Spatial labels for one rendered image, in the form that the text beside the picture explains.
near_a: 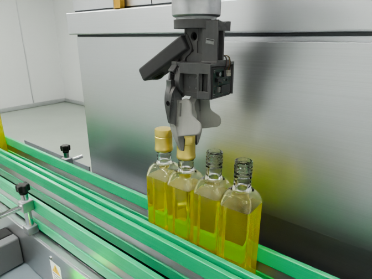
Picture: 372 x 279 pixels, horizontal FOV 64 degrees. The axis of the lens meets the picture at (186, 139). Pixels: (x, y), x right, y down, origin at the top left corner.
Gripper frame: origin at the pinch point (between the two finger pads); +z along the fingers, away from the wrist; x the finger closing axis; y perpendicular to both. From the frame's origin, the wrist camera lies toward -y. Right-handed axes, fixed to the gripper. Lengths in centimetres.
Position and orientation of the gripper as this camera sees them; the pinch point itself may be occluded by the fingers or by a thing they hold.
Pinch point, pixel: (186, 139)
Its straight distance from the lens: 53.6
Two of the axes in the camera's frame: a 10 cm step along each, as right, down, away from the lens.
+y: 7.9, 2.0, -5.8
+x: 6.2, -2.6, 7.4
